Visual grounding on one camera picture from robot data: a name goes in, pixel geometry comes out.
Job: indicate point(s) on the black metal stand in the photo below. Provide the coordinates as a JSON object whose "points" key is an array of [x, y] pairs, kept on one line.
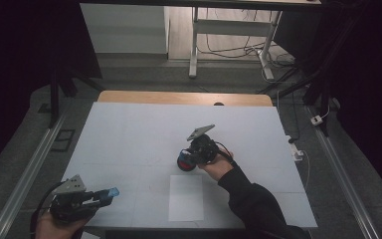
{"points": [[54, 96], [323, 89]]}

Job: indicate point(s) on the black rectangular floor frame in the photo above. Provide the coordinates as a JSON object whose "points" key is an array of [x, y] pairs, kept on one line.
{"points": [[63, 140]]}

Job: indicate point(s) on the white power strip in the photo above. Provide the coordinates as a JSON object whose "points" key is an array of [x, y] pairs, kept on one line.
{"points": [[295, 151]]}

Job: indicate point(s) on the white paper sheet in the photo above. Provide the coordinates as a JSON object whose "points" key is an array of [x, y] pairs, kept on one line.
{"points": [[185, 198]]}

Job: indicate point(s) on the white table cover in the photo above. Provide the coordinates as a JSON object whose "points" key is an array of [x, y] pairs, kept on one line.
{"points": [[129, 132]]}

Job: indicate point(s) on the white cabinet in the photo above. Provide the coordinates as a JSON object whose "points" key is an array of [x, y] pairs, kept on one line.
{"points": [[122, 28]]}

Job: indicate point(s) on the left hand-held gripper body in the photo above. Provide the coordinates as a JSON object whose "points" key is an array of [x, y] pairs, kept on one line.
{"points": [[69, 205]]}

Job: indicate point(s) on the person's right hand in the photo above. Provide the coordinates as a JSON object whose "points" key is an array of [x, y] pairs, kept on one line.
{"points": [[217, 167]]}

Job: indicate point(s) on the aluminium rail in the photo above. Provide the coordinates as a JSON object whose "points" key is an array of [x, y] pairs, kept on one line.
{"points": [[341, 176], [23, 179]]}

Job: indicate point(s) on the round red ink pad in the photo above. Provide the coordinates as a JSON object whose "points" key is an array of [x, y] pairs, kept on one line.
{"points": [[185, 165]]}

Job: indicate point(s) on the small white adapter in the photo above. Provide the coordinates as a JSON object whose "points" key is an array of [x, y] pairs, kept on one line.
{"points": [[316, 120]]}

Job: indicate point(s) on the white-legged desk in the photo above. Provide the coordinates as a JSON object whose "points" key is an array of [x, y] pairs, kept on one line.
{"points": [[232, 28]]}

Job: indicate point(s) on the light blue stamp cap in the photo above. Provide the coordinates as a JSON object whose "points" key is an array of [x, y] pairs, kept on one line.
{"points": [[113, 192]]}

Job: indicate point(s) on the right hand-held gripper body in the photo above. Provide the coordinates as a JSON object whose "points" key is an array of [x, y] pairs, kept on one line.
{"points": [[204, 149]]}

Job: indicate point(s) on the person's left hand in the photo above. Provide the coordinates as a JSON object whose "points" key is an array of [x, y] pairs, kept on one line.
{"points": [[56, 230]]}

